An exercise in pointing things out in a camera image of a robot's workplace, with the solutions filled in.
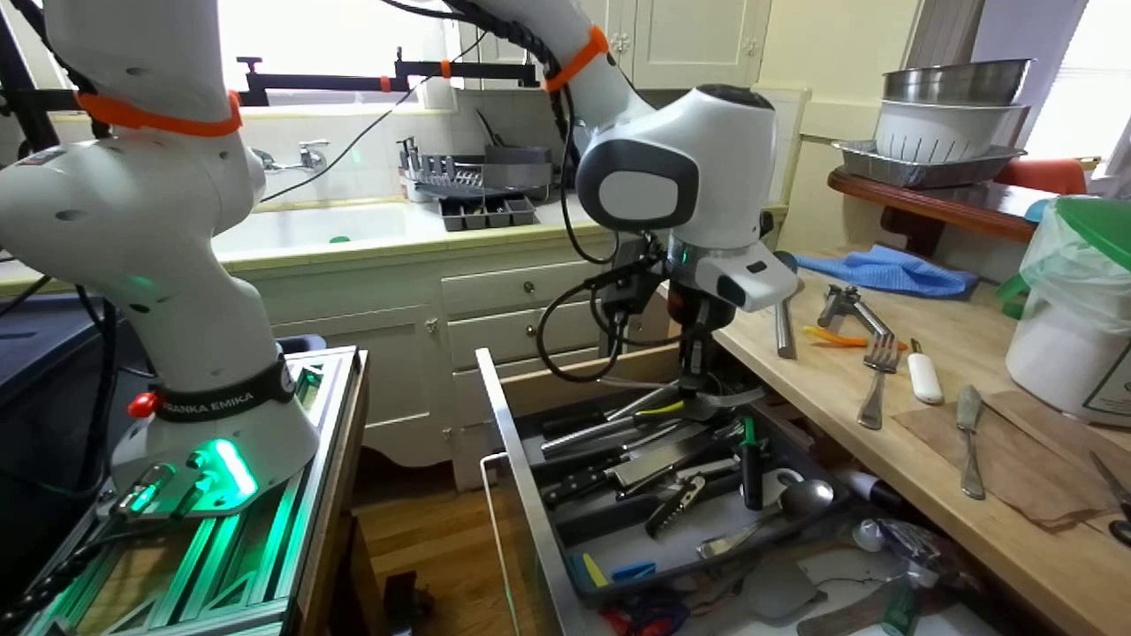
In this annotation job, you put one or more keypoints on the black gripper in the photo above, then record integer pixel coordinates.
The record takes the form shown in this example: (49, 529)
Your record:
(702, 312)

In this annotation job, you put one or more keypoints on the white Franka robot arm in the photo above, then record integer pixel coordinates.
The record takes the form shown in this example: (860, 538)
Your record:
(155, 235)

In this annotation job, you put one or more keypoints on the long silver table fork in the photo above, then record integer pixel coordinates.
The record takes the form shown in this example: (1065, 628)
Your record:
(878, 366)

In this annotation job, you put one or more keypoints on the orange peeler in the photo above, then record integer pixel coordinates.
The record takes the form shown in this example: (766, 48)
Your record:
(834, 342)

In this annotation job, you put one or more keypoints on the grey cutlery tray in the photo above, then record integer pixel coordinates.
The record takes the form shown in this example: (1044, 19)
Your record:
(707, 543)

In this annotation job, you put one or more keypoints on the blue cloth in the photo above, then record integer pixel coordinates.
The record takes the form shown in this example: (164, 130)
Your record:
(896, 269)

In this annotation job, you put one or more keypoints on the wooden pull-out drawer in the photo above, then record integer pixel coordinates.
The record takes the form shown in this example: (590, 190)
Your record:
(519, 496)

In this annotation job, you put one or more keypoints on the black dish rack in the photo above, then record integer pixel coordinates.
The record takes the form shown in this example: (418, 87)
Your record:
(481, 195)

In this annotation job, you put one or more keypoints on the dark wooden side table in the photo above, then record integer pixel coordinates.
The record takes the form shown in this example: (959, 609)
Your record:
(931, 207)

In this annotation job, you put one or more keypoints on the metal baking tray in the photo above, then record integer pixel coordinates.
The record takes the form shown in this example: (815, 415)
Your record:
(931, 170)

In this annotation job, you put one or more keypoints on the white kitchen base cabinet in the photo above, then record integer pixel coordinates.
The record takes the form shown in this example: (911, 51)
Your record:
(402, 321)

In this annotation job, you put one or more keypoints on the white colander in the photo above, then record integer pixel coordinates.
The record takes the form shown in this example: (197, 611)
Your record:
(947, 130)

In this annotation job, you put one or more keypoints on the brown cutting board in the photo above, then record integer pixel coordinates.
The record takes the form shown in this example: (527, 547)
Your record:
(1038, 460)

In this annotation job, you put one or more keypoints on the white bag green trim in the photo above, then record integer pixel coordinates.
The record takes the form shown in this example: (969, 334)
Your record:
(1065, 321)

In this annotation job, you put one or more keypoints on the steel mixing bowl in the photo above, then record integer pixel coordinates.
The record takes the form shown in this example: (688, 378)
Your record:
(957, 83)

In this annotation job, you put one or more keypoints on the white kitchen sink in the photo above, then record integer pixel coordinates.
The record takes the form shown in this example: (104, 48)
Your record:
(319, 231)

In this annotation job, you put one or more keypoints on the chrome faucet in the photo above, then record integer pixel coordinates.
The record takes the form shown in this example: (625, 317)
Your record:
(309, 153)

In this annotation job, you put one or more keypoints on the black mounting bar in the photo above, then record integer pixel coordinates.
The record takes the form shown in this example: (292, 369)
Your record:
(340, 83)

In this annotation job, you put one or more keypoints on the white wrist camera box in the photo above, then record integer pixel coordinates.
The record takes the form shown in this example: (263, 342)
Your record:
(755, 277)

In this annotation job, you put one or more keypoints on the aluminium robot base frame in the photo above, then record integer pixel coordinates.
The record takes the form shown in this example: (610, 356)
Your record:
(225, 568)

